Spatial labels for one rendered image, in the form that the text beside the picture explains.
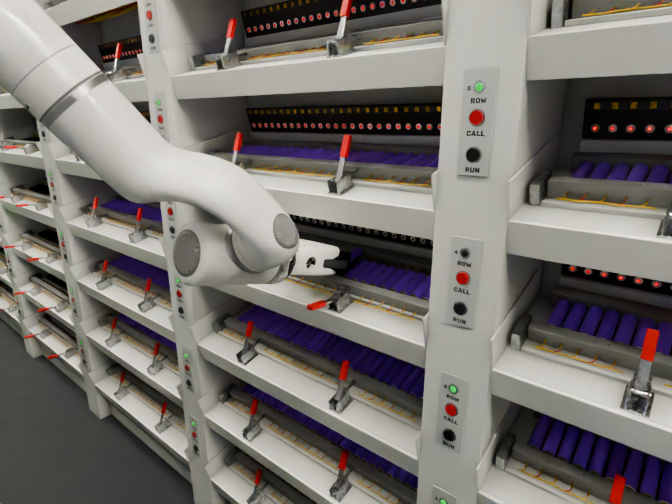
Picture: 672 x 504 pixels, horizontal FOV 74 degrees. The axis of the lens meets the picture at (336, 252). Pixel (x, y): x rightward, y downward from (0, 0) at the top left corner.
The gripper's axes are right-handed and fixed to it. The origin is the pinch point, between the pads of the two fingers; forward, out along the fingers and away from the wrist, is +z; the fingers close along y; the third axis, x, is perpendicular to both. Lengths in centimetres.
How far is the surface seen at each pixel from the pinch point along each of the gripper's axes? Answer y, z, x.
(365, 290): -8.7, -1.9, 3.8
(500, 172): -31.2, -12.2, -16.1
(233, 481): 31, 13, 65
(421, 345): -22.3, -5.5, 8.7
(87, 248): 107, 2, 17
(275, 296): 8.7, -5.4, 9.0
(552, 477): -40.7, 6.2, 24.2
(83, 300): 107, 3, 35
